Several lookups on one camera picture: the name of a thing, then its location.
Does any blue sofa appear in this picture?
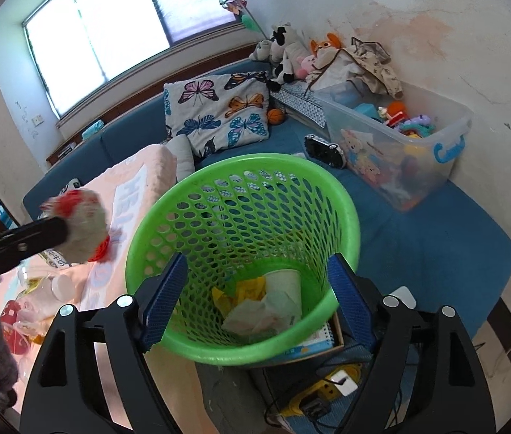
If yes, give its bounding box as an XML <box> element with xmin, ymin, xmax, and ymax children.
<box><xmin>22</xmin><ymin>61</ymin><xmax>511</xmax><ymax>340</ymax></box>

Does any pile of plastic toys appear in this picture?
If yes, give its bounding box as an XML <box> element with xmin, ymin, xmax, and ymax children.
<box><xmin>352</xmin><ymin>102</ymin><xmax>437</xmax><ymax>139</ymax></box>

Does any grey plush toy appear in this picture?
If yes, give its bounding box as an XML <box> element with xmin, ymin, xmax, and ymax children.
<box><xmin>249</xmin><ymin>38</ymin><xmax>274</xmax><ymax>61</ymax></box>

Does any cow plush toy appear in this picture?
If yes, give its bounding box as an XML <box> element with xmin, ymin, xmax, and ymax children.
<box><xmin>268</xmin><ymin>22</ymin><xmax>311</xmax><ymax>91</ymax></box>

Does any teal tissue box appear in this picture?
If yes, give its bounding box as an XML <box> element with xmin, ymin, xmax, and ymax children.
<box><xmin>81</xmin><ymin>119</ymin><xmax>106</xmax><ymax>141</ymax></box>

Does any small white box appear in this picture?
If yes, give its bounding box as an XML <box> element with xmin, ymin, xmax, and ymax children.
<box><xmin>389</xmin><ymin>286</ymin><xmax>417</xmax><ymax>310</ymax></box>

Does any colourful pinwheel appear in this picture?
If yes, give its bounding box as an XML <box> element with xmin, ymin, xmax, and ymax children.
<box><xmin>217</xmin><ymin>0</ymin><xmax>267</xmax><ymax>39</ymax></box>

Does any clear plastic storage box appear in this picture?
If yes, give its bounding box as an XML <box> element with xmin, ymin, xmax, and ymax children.
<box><xmin>312</xmin><ymin>81</ymin><xmax>472</xmax><ymax>212</ymax></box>

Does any window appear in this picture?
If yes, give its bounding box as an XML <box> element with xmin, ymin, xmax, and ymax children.
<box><xmin>22</xmin><ymin>0</ymin><xmax>242</xmax><ymax>118</ymax></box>

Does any yellow crumpled wrapper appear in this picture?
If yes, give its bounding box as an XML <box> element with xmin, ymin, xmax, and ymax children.
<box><xmin>212</xmin><ymin>278</ymin><xmax>267</xmax><ymax>322</ymax></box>

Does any black toy car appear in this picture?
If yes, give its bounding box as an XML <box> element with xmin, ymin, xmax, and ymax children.
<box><xmin>304</xmin><ymin>134</ymin><xmax>346</xmax><ymax>169</ymax></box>

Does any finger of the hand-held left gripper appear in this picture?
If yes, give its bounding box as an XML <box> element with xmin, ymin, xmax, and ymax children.
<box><xmin>0</xmin><ymin>216</ymin><xmax>69</xmax><ymax>295</ymax></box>

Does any spiral notebook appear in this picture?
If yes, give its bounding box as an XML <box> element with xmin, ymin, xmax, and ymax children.
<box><xmin>278</xmin><ymin>323</ymin><xmax>335</xmax><ymax>358</ymax></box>

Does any pink plush toy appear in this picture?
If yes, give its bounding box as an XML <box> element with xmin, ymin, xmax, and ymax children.
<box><xmin>294</xmin><ymin>53</ymin><xmax>320</xmax><ymax>80</ymax></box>

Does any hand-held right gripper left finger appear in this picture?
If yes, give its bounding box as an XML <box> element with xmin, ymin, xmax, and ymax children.
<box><xmin>19</xmin><ymin>252</ymin><xmax>188</xmax><ymax>434</ymax></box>

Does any grey white cushion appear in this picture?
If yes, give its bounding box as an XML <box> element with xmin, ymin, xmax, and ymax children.
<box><xmin>165</xmin><ymin>135</ymin><xmax>197</xmax><ymax>184</ymax></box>

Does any white red wrapper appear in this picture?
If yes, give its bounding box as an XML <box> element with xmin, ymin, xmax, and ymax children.
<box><xmin>41</xmin><ymin>188</ymin><xmax>111</xmax><ymax>265</ymax></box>

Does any yellow power strip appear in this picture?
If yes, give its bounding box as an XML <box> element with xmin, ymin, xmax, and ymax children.
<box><xmin>280</xmin><ymin>364</ymin><xmax>360</xmax><ymax>419</ymax></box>

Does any white paper cup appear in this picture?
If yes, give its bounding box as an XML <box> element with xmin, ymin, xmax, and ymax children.
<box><xmin>262</xmin><ymin>269</ymin><xmax>304</xmax><ymax>319</ymax></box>

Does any black power adapter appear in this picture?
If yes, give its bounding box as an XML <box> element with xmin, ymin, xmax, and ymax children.
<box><xmin>303</xmin><ymin>393</ymin><xmax>334</xmax><ymax>418</ymax></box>

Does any pink printed blanket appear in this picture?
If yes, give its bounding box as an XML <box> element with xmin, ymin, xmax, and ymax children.
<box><xmin>0</xmin><ymin>144</ymin><xmax>220</xmax><ymax>434</ymax></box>

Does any crumpled white tissue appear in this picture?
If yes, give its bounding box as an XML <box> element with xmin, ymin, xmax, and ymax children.
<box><xmin>221</xmin><ymin>298</ymin><xmax>283</xmax><ymax>335</ymax></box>

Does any red white plastic bag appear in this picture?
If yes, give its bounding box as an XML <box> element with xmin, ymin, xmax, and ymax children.
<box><xmin>0</xmin><ymin>298</ymin><xmax>52</xmax><ymax>358</ymax></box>

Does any green plastic basket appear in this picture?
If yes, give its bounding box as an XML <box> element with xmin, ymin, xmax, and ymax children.
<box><xmin>124</xmin><ymin>153</ymin><xmax>361</xmax><ymax>367</ymax></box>

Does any beige patterned cloth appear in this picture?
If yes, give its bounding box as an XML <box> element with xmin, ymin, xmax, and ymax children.
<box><xmin>305</xmin><ymin>36</ymin><xmax>405</xmax><ymax>99</ymax></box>

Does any butterfly print pillow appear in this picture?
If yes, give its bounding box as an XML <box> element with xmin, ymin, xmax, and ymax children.
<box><xmin>164</xmin><ymin>71</ymin><xmax>271</xmax><ymax>159</ymax></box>

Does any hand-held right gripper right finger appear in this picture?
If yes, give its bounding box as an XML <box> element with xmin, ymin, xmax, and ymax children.
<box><xmin>328</xmin><ymin>253</ymin><xmax>496</xmax><ymax>434</ymax></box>

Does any orange fox plush toy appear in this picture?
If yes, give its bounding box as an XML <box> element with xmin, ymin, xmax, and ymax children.
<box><xmin>310</xmin><ymin>33</ymin><xmax>343</xmax><ymax>57</ymax></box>

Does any white charger plug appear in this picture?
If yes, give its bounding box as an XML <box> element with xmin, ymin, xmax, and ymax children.
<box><xmin>330</xmin><ymin>367</ymin><xmax>359</xmax><ymax>396</ymax></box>

